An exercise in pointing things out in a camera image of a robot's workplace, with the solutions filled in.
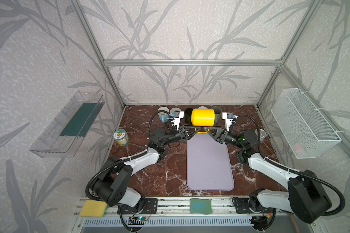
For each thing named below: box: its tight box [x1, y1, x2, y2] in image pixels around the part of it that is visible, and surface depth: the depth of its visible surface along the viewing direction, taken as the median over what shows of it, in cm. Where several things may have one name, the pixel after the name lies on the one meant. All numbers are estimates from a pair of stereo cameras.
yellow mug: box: [191, 108, 216, 134], surface depth 65 cm
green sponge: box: [190, 198, 213, 215], surface depth 74 cm
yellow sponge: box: [79, 199, 108, 217], surface depth 72 cm
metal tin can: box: [259, 128, 267, 142], surface depth 98 cm
